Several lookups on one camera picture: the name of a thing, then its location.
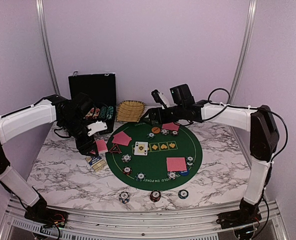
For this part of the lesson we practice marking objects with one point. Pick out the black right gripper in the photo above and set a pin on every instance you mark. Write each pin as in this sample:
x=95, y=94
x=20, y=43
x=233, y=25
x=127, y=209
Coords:
x=151, y=112

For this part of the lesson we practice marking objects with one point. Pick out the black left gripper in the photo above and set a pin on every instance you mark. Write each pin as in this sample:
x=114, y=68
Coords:
x=83, y=146

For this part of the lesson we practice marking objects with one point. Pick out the dealt cards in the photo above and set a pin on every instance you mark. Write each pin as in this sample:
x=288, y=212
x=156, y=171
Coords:
x=121, y=138
x=171, y=126
x=176, y=164

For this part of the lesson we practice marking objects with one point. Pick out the red playing card deck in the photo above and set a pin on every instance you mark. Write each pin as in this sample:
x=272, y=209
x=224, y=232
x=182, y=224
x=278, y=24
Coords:
x=101, y=146

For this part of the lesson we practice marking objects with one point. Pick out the orange big blind button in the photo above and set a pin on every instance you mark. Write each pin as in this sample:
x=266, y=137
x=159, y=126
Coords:
x=155, y=130

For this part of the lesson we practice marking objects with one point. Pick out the triangular all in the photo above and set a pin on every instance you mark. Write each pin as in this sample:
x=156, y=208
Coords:
x=115, y=149

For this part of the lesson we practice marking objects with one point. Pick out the face up ace card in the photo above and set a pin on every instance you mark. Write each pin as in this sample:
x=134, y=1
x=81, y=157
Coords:
x=141, y=148

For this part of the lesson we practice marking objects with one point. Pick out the blue small blind button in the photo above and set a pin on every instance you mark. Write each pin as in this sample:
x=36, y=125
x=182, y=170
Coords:
x=184, y=173

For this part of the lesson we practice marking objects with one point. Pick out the blue beige chip stack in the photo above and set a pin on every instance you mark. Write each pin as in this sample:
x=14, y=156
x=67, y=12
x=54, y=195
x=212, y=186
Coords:
x=124, y=197

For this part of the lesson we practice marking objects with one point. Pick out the red black chip stack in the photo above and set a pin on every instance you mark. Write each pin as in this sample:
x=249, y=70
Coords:
x=155, y=195

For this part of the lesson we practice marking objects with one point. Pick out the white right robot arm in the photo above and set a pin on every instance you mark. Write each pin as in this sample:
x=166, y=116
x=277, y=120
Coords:
x=258, y=121

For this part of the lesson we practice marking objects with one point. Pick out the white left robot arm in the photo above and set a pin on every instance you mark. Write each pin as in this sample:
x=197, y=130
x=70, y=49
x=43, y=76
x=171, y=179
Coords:
x=68, y=114

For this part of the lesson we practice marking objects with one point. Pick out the blue texas holdem card box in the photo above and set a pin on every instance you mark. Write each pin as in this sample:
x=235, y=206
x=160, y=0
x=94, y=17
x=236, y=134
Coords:
x=97, y=163

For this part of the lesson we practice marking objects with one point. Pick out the card deck in case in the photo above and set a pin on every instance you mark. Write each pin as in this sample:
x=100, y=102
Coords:
x=93, y=113

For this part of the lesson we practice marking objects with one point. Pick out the green chip row in case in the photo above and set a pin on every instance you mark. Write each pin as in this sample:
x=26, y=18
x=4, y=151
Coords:
x=103, y=112

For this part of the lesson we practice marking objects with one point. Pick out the teal chip row in case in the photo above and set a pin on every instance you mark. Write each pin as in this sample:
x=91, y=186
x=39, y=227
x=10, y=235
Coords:
x=110, y=112

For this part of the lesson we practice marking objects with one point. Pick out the woven bamboo tray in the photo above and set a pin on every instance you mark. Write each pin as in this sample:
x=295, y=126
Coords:
x=130, y=111

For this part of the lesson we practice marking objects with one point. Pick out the round green poker mat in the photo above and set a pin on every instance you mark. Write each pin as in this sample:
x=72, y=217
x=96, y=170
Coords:
x=154, y=164

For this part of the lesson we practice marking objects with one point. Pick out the black poker chip case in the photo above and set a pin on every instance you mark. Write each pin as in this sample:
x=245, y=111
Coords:
x=101, y=88

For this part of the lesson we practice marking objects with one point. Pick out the green teal chip stack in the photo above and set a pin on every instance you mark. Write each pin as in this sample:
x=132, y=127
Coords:
x=183, y=194

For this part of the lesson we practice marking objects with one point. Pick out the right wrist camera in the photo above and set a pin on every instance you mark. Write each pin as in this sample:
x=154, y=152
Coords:
x=160, y=98

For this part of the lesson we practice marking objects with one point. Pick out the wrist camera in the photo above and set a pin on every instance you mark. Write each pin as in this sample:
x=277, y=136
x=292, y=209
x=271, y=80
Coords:
x=160, y=98
x=96, y=127

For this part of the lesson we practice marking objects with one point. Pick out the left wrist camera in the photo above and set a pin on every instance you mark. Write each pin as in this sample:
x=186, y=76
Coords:
x=96, y=127

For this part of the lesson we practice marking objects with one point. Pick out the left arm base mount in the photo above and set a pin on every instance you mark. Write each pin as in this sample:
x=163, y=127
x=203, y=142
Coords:
x=48, y=217

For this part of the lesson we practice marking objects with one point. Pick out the front aluminium rail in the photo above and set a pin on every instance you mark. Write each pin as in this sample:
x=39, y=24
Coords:
x=183, y=224

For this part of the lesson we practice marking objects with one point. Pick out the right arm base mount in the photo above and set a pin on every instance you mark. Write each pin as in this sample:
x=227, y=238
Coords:
x=237, y=218

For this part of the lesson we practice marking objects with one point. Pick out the right aluminium frame post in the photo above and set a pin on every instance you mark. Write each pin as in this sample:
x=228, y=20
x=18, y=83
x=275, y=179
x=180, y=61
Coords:
x=245, y=45

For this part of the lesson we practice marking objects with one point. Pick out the aluminium frame post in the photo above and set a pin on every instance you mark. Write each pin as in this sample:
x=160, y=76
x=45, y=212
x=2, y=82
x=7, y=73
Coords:
x=245, y=45
x=46, y=45

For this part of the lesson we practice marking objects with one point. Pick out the left aluminium frame post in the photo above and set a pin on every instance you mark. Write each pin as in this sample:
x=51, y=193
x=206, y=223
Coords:
x=46, y=45

